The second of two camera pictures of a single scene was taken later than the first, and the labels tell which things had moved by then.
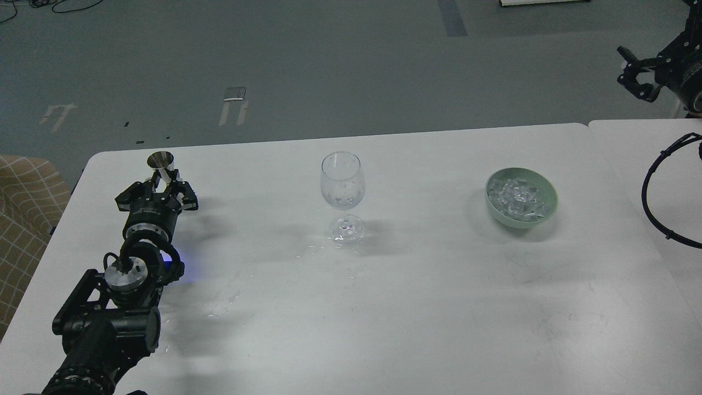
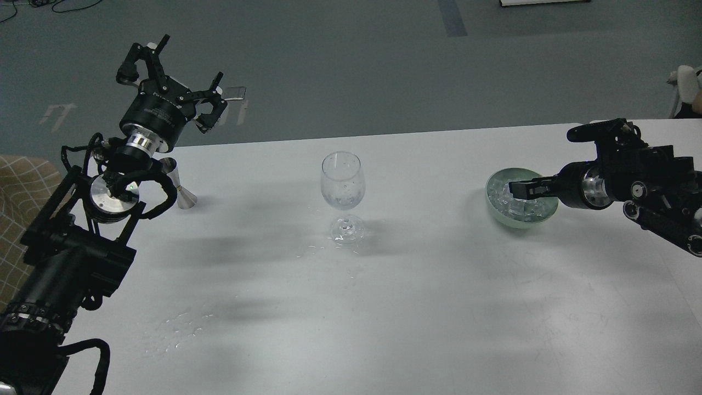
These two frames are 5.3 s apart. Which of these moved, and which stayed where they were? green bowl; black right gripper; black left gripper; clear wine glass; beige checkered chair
Moved: black right gripper; black left gripper
Stayed: clear wine glass; green bowl; beige checkered chair
